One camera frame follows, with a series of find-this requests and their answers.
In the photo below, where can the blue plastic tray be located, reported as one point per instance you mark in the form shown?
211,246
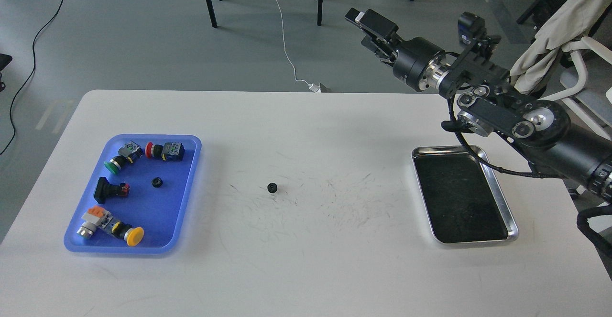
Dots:
159,211

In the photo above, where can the silver metal tray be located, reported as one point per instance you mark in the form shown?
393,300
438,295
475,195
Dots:
464,203

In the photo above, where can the beige cloth on chair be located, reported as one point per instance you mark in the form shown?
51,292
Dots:
573,19

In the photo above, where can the small black gear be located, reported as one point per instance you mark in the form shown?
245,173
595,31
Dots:
272,188
157,182

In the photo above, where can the white chair frame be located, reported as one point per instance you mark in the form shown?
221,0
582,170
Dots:
591,108

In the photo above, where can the orange grey contact block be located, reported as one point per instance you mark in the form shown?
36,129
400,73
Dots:
94,219

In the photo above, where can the yellow push button switch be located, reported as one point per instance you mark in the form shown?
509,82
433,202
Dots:
132,235

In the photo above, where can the black selector switch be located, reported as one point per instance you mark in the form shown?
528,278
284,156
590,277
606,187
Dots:
104,190

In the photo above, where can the red push button switch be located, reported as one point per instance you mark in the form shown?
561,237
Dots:
169,152

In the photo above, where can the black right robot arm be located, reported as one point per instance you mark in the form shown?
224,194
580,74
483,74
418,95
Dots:
481,100

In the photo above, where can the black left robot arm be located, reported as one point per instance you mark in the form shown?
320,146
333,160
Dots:
5,60

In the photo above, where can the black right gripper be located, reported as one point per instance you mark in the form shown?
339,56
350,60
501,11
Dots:
417,62

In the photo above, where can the green push button switch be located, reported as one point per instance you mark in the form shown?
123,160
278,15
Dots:
129,153

